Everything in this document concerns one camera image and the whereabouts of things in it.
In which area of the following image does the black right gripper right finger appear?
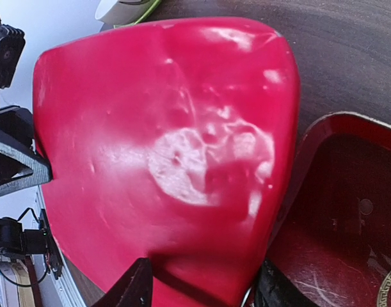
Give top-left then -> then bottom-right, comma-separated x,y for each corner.
255,259 -> 317,307

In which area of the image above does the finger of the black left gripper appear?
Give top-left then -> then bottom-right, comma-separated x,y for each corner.
0,107 -> 52,197

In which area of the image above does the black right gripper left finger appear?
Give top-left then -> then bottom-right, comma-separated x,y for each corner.
99,258 -> 153,307

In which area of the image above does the red tin lid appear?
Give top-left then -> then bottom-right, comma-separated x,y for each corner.
33,17 -> 300,306

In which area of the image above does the dark red lacquer tray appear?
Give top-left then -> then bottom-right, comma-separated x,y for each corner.
267,112 -> 391,306

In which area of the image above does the white ceramic bowl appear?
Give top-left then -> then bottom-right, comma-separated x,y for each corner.
95,0 -> 152,25

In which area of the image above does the green saucer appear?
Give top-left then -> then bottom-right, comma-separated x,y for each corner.
113,0 -> 161,28

